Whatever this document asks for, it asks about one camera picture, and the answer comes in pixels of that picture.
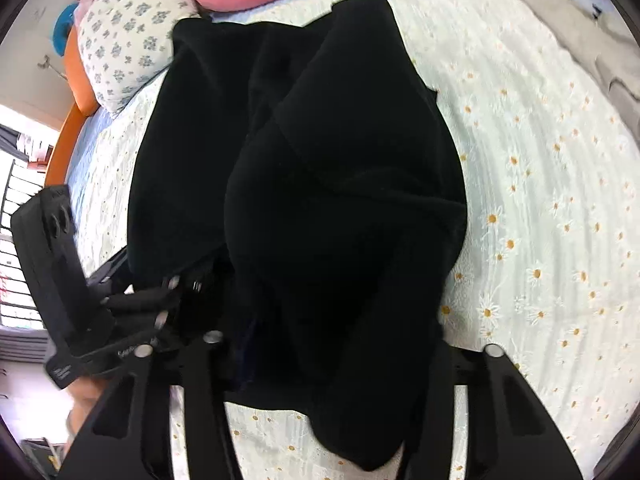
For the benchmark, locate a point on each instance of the orange bed frame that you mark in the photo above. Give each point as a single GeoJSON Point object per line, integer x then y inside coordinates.
{"type": "Point", "coordinates": [84, 105]}

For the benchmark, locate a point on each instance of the black balcony railing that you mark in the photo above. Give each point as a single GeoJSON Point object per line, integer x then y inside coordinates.
{"type": "Point", "coordinates": [18, 185]}

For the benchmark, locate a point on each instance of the person left hand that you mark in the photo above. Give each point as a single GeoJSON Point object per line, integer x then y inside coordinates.
{"type": "Point", "coordinates": [85, 392]}

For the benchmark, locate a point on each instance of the white daisy blanket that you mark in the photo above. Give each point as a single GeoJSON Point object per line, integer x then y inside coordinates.
{"type": "Point", "coordinates": [550, 269]}

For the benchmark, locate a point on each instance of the black garment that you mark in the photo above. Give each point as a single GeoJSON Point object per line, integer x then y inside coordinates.
{"type": "Point", "coordinates": [311, 169]}

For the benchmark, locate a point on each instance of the grey garment on bed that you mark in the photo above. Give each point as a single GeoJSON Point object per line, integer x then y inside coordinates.
{"type": "Point", "coordinates": [603, 46]}

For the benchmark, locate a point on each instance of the white grey-flower pillow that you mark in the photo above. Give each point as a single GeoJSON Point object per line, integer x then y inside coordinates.
{"type": "Point", "coordinates": [123, 44]}

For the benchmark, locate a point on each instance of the blue wall ornament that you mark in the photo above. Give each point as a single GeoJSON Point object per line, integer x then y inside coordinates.
{"type": "Point", "coordinates": [62, 27]}

